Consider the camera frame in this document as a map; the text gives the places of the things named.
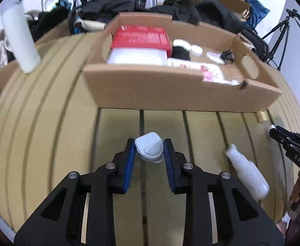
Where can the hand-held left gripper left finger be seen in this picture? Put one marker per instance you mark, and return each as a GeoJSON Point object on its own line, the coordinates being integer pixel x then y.
{"type": "Point", "coordinates": [129, 164]}

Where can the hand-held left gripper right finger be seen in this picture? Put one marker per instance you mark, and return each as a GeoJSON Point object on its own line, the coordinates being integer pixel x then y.
{"type": "Point", "coordinates": [170, 169]}

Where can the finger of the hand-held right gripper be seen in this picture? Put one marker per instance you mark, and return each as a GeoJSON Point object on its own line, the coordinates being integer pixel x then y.
{"type": "Point", "coordinates": [280, 136]}

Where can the small white piece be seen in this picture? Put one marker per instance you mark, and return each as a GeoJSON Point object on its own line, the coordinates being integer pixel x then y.
{"type": "Point", "coordinates": [272, 127]}

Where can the small white hinged case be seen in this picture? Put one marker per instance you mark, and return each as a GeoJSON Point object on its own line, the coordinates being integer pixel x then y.
{"type": "Point", "coordinates": [150, 148]}

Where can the small white plastic bottle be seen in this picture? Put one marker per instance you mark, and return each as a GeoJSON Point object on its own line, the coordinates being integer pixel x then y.
{"type": "Point", "coordinates": [249, 176]}

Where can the cardboard tray box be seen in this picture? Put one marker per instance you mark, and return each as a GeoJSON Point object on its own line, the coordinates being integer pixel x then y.
{"type": "Point", "coordinates": [165, 89]}

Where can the pink printed white box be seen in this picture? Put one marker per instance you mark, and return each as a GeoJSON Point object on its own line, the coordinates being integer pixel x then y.
{"type": "Point", "coordinates": [208, 73]}

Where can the black pouch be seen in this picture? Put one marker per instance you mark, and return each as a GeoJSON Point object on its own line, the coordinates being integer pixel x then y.
{"type": "Point", "coordinates": [180, 54]}

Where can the white bottle cap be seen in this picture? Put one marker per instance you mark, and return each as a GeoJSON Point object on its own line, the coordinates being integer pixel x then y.
{"type": "Point", "coordinates": [196, 50]}

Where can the red box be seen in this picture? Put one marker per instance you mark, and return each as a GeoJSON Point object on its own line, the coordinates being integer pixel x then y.
{"type": "Point", "coordinates": [139, 38]}

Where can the white round case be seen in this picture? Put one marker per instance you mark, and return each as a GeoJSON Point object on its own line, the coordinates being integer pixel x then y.
{"type": "Point", "coordinates": [182, 43]}

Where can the small tan piece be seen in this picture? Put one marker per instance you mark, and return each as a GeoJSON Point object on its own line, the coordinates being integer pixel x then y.
{"type": "Point", "coordinates": [262, 116]}

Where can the purple garment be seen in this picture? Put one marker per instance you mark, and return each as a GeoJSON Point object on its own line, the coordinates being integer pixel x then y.
{"type": "Point", "coordinates": [297, 226]}

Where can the black tripod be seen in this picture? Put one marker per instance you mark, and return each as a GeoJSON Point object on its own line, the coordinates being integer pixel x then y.
{"type": "Point", "coordinates": [284, 28]}

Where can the blue cloth bag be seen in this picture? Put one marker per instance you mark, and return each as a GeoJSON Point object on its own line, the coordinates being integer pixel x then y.
{"type": "Point", "coordinates": [258, 11]}

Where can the black garment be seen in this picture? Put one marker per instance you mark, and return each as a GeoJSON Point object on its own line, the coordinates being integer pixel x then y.
{"type": "Point", "coordinates": [211, 12]}

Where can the open cardboard box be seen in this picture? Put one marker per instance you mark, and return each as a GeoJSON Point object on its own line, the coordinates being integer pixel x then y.
{"type": "Point", "coordinates": [229, 0]}

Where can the black backpack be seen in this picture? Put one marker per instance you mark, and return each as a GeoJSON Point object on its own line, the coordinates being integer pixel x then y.
{"type": "Point", "coordinates": [50, 20]}

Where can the white thermos bottle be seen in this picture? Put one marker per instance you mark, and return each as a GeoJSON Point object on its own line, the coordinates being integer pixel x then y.
{"type": "Point", "coordinates": [19, 35]}

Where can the teal cloth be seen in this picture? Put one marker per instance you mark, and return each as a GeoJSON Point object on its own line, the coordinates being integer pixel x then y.
{"type": "Point", "coordinates": [62, 3]}

